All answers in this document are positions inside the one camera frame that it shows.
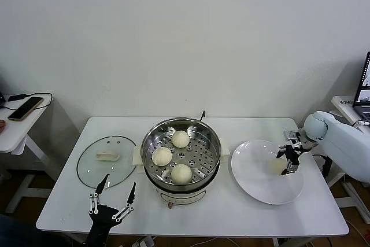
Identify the thin black charging cable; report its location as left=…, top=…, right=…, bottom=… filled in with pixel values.
left=0, top=93, right=53, bottom=112

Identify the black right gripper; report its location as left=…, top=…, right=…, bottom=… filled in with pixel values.
left=276, top=144, right=304, bottom=176

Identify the white power strip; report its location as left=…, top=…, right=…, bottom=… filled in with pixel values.
left=131, top=235, right=156, bottom=247

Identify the white round plate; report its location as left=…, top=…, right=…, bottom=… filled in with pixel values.
left=230, top=139, right=305, bottom=205

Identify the white steamed baozi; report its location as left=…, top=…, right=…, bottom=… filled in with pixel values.
left=171, top=130, right=191, bottom=149
left=268, top=157, right=288, bottom=175
left=171, top=164, right=193, bottom=185
left=151, top=146, right=173, bottom=166

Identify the white laptop side table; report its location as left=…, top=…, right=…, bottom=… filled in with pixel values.
left=331, top=95, right=370, bottom=222

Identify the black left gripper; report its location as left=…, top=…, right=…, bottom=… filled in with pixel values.
left=83, top=173, right=137, bottom=247

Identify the stainless steel steamer pot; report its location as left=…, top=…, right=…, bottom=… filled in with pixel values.
left=132, top=137, right=231, bottom=210

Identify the dark blue trouser leg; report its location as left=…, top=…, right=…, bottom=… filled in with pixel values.
left=0, top=213, right=43, bottom=247

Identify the black power adapter with cable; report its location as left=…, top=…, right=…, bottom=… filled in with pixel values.
left=311, top=153, right=332, bottom=178

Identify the smartphone with gold frame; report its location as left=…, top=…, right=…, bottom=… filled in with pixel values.
left=7, top=97, right=44, bottom=123

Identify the glass lid with cream handle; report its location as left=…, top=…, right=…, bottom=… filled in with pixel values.
left=76, top=135, right=137, bottom=190

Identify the open grey laptop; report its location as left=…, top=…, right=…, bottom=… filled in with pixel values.
left=351, top=51, right=370, bottom=123

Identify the stainless steel steamer basket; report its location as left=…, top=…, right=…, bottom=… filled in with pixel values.
left=140, top=117, right=222, bottom=187

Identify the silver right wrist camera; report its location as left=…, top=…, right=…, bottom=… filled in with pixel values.
left=283, top=128, right=303, bottom=142

